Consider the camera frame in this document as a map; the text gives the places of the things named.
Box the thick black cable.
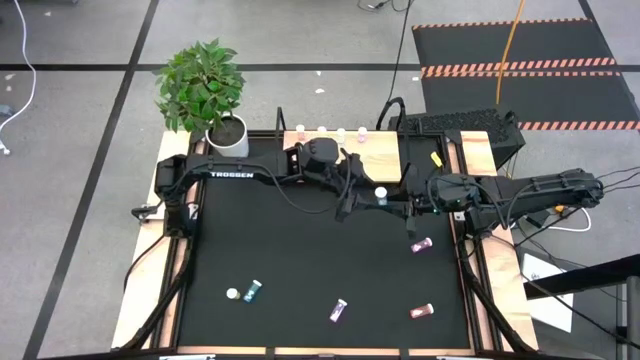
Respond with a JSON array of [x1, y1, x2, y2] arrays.
[[375, 96, 407, 132]]

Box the black power adapter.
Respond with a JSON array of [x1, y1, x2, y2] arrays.
[[522, 209, 551, 229]]

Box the wooden shelf with black frame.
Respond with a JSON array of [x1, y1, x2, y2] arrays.
[[273, 105, 416, 187]]

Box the green plant in white pot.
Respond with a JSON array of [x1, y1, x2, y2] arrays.
[[153, 37, 251, 159]]

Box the black clamp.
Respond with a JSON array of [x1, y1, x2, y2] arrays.
[[130, 203, 162, 224]]

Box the black desk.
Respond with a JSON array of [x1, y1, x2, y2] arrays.
[[523, 253, 640, 360]]

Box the black floor mat striped edges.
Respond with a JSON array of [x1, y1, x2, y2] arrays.
[[411, 17, 640, 132]]

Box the yellow-orange cable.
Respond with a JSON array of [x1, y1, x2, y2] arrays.
[[494, 0, 527, 106]]

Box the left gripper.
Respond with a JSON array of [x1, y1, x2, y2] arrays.
[[334, 152, 389, 224]]

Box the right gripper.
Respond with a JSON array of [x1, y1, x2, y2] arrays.
[[385, 164, 439, 239]]

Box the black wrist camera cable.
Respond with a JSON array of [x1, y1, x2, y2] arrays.
[[267, 164, 354, 215]]

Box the thin black hanging cable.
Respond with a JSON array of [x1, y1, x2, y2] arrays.
[[387, 0, 416, 117]]

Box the black table mat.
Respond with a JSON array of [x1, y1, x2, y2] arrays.
[[177, 134, 474, 351]]

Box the white floor cable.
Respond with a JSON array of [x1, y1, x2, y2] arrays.
[[0, 0, 39, 157]]

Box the white paper sheet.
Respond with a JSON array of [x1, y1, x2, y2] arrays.
[[519, 252, 576, 335]]

